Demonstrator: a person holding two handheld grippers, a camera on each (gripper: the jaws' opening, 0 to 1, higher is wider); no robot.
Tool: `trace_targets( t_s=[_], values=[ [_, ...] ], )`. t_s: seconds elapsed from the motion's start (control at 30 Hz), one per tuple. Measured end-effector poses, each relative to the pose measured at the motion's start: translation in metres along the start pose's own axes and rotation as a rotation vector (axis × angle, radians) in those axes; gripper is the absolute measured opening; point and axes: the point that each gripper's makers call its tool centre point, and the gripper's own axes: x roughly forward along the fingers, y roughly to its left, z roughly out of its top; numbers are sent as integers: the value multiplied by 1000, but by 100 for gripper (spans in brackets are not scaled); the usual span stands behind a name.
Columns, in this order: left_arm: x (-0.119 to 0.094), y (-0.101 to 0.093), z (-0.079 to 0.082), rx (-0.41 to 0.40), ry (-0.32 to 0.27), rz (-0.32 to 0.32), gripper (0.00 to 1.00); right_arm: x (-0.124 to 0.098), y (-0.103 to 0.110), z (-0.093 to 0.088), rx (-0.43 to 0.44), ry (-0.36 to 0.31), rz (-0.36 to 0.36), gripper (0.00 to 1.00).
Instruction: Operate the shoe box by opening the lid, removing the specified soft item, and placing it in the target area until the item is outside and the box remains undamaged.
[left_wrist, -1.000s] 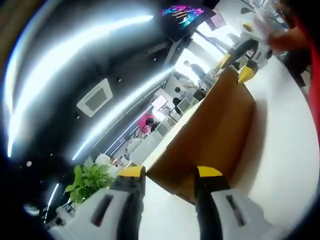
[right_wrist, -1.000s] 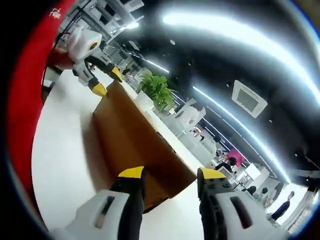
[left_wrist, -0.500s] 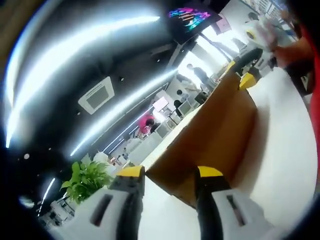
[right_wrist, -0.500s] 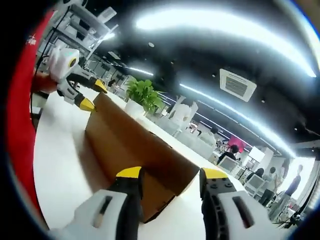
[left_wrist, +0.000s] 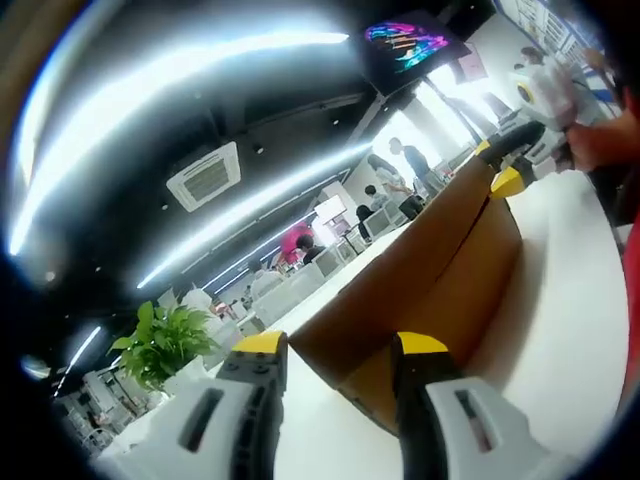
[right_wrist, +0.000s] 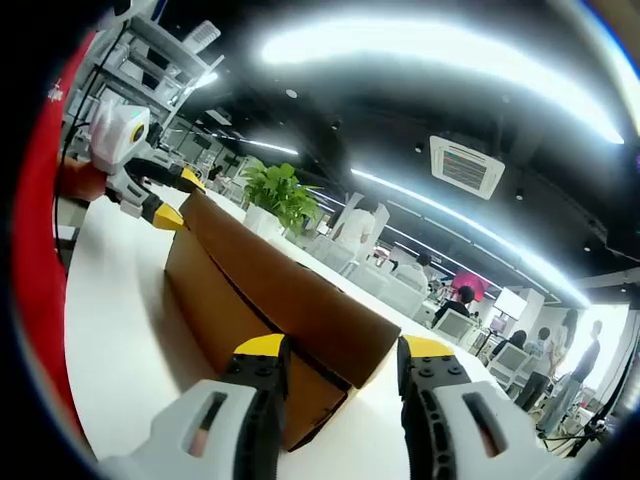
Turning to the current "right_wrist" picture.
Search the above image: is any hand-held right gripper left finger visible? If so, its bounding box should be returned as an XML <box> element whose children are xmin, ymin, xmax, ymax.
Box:
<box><xmin>99</xmin><ymin>333</ymin><xmax>294</xmax><ymax>480</ymax></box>

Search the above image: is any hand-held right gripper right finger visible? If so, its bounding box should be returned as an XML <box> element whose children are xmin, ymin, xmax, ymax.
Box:
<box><xmin>396</xmin><ymin>334</ymin><xmax>546</xmax><ymax>480</ymax></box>

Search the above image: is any brown cardboard shoe box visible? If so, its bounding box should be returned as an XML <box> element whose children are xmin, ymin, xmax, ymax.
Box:
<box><xmin>163</xmin><ymin>191</ymin><xmax>403</xmax><ymax>451</ymax></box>

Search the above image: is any grey metal shelf rack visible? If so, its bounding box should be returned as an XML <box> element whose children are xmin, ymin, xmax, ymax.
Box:
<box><xmin>74</xmin><ymin>0</ymin><xmax>226</xmax><ymax>169</ymax></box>

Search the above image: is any person in red shirt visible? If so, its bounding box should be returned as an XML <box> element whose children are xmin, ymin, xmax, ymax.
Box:
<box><xmin>22</xmin><ymin>34</ymin><xmax>101</xmax><ymax>441</ymax></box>

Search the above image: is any white office chair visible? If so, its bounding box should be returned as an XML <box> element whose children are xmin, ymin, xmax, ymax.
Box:
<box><xmin>492</xmin><ymin>344</ymin><xmax>529</xmax><ymax>386</ymax></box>
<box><xmin>434</xmin><ymin>307</ymin><xmax>476</xmax><ymax>346</ymax></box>

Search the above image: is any green potted plant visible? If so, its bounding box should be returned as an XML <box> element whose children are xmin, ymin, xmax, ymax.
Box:
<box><xmin>242</xmin><ymin>158</ymin><xmax>324</xmax><ymax>239</ymax></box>

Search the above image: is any white display screen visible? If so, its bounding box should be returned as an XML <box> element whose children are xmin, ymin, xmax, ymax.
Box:
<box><xmin>494</xmin><ymin>287</ymin><xmax>529</xmax><ymax>317</ymax></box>

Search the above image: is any curved ceiling light strip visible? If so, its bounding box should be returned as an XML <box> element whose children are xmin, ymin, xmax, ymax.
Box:
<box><xmin>349</xmin><ymin>167</ymin><xmax>592</xmax><ymax>307</ymax></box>

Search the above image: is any long ceiling light strip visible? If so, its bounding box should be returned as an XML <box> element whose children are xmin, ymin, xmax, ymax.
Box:
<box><xmin>258</xmin><ymin>19</ymin><xmax>626</xmax><ymax>146</ymax></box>

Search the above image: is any ceiling air conditioner vent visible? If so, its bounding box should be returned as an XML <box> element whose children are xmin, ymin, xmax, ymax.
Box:
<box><xmin>428</xmin><ymin>133</ymin><xmax>506</xmax><ymax>201</ymax></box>

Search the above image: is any pink wall screen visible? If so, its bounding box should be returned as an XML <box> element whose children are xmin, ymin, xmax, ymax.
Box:
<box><xmin>452</xmin><ymin>269</ymin><xmax>494</xmax><ymax>302</ymax></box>

